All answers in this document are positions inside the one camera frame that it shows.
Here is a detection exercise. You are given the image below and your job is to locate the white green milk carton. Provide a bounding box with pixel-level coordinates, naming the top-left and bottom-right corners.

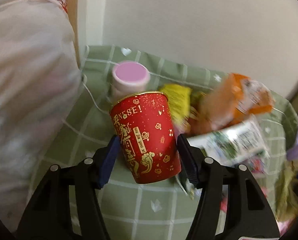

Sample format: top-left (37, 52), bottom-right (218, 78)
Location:
top-left (188, 115), bottom-right (270, 172)

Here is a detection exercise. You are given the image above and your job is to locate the orange snack bag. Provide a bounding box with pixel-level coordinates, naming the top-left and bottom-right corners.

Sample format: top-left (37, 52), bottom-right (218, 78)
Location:
top-left (188, 73), bottom-right (275, 135)

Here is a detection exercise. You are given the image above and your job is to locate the red paper cup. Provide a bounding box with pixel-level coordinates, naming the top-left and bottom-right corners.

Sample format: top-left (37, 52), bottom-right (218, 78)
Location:
top-left (110, 92), bottom-right (181, 184)

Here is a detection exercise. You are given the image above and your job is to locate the green plastic trash bag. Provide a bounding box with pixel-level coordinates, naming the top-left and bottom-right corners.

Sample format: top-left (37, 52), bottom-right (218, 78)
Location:
top-left (275, 160), bottom-right (298, 222)

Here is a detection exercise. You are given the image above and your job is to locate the green checkered bedsheet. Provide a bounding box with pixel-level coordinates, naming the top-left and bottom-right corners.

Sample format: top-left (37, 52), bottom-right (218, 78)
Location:
top-left (30, 45), bottom-right (298, 239)

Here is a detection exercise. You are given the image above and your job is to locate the yellow snack wrapper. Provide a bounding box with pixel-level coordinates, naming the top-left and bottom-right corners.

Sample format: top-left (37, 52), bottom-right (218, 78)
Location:
top-left (160, 83), bottom-right (192, 131)

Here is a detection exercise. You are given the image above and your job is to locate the white plastic bag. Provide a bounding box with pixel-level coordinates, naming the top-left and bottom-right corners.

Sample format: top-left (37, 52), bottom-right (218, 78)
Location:
top-left (0, 0), bottom-right (82, 232)

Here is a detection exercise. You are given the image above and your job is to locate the pink capped bottle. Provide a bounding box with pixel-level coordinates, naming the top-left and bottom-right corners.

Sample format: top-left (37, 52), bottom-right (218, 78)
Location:
top-left (111, 61), bottom-right (150, 103)

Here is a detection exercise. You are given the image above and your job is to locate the white cable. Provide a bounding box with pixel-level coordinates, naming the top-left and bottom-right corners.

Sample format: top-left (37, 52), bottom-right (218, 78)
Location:
top-left (81, 74), bottom-right (111, 116)

